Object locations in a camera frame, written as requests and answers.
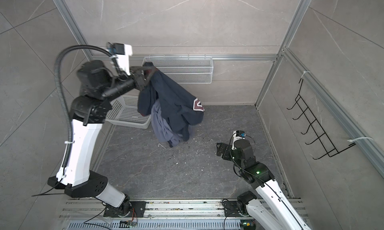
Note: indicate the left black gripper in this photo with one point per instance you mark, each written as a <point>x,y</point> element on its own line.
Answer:
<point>138,78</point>

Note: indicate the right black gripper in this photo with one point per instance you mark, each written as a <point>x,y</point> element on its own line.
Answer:
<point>220,150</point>

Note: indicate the navy red-trimmed tank top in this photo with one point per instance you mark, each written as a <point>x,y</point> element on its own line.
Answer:
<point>179,108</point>

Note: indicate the grey-blue tank top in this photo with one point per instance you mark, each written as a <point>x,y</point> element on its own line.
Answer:
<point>161,128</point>

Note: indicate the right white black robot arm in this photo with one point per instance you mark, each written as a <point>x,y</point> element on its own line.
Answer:
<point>264,188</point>

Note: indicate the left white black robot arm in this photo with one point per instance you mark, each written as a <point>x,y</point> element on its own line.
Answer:
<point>86,116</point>

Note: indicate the white plastic laundry basket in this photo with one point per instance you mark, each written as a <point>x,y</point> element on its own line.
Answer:
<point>125,113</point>

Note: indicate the white wire mesh shelf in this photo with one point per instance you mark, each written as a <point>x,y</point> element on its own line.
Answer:
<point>184,70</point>

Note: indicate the black wire hook rack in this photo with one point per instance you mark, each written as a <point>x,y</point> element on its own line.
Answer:
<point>315,126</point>

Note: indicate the aluminium frame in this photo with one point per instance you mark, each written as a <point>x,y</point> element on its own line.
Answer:
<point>369,148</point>

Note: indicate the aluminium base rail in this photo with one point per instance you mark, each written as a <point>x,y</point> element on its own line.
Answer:
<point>213,214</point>

